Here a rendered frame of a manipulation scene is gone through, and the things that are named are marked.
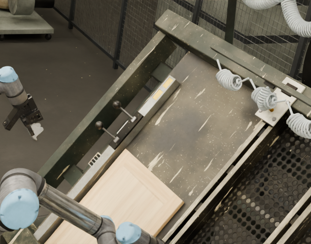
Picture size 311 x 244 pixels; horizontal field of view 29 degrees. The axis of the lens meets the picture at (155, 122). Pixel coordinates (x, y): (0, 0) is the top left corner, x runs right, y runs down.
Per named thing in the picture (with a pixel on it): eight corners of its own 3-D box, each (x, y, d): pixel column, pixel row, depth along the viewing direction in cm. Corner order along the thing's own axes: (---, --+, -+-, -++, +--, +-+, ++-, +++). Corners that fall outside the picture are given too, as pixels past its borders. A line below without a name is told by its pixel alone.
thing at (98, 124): (115, 144, 275) (92, 125, 271) (120, 137, 275) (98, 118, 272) (116, 145, 271) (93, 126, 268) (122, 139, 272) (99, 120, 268)
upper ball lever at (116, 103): (132, 123, 275) (110, 104, 272) (137, 117, 276) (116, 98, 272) (133, 125, 272) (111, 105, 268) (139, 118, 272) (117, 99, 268)
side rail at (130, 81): (25, 212, 298) (9, 204, 291) (170, 42, 302) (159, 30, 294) (30, 219, 294) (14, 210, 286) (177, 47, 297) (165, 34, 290)
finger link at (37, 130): (48, 138, 260) (40, 121, 254) (36, 144, 259) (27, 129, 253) (46, 134, 262) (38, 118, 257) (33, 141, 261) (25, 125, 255)
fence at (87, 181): (38, 237, 277) (33, 234, 274) (174, 79, 279) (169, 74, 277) (43, 244, 273) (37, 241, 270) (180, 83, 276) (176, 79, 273)
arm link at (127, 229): (109, 230, 207) (128, 215, 205) (128, 241, 214) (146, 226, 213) (117, 247, 201) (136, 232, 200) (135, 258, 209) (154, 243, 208)
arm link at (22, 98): (9, 100, 242) (4, 92, 248) (14, 109, 245) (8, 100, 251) (26, 91, 244) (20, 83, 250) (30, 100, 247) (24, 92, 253)
